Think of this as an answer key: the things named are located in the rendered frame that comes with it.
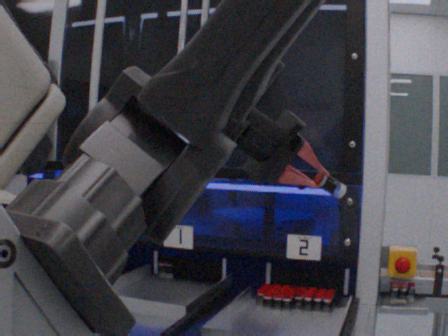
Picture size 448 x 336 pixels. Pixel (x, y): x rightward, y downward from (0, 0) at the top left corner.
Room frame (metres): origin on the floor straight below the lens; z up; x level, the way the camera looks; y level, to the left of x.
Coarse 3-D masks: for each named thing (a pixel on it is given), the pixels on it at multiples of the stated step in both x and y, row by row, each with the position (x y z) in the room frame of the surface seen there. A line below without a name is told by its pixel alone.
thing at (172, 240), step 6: (180, 228) 1.33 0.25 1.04; (186, 228) 1.33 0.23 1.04; (192, 228) 1.32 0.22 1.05; (174, 234) 1.34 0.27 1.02; (186, 234) 1.33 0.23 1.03; (192, 234) 1.32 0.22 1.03; (168, 240) 1.34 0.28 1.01; (174, 240) 1.34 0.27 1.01; (186, 240) 1.33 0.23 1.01; (192, 240) 1.32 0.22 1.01; (168, 246) 1.34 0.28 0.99; (174, 246) 1.34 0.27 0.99; (180, 246) 1.33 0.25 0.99; (186, 246) 1.33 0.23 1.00
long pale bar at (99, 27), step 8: (104, 0) 1.32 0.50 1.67; (104, 8) 1.33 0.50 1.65; (96, 16) 1.32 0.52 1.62; (104, 16) 1.33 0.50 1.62; (96, 24) 1.32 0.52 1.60; (96, 32) 1.32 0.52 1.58; (96, 40) 1.32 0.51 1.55; (96, 48) 1.32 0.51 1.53; (96, 56) 1.32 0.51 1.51; (96, 64) 1.32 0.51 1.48; (96, 72) 1.32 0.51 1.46; (96, 80) 1.32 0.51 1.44; (96, 88) 1.32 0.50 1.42; (96, 96) 1.32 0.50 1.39; (96, 104) 1.33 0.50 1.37
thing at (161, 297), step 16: (144, 272) 1.40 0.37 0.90; (128, 288) 1.27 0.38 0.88; (144, 288) 1.28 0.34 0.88; (160, 288) 1.29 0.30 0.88; (176, 288) 1.31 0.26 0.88; (192, 288) 1.32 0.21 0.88; (208, 288) 1.33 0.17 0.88; (128, 304) 1.08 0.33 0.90; (144, 304) 1.07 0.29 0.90; (160, 304) 1.07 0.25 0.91; (176, 304) 1.06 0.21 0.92; (192, 304) 1.09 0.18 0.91
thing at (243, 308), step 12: (240, 300) 1.17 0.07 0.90; (252, 300) 1.24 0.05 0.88; (228, 312) 1.08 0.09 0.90; (240, 312) 1.13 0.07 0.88; (252, 312) 1.14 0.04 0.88; (336, 312) 1.16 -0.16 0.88; (348, 312) 1.13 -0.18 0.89; (204, 324) 0.94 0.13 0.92; (216, 324) 1.00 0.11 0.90; (228, 324) 1.05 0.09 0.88; (240, 324) 1.05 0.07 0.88; (252, 324) 1.05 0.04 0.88; (264, 324) 1.06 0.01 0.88; (276, 324) 1.06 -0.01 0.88; (288, 324) 1.06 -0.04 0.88; (300, 324) 1.07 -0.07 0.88; (312, 324) 1.07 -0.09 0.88; (324, 324) 1.07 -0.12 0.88; (336, 324) 1.07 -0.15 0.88
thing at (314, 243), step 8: (288, 240) 1.27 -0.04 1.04; (296, 240) 1.26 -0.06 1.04; (312, 240) 1.25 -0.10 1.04; (320, 240) 1.25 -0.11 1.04; (288, 248) 1.27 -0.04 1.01; (296, 248) 1.26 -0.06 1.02; (312, 248) 1.25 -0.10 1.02; (320, 248) 1.25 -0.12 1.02; (288, 256) 1.27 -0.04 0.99; (296, 256) 1.26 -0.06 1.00; (304, 256) 1.26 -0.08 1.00; (312, 256) 1.25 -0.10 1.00
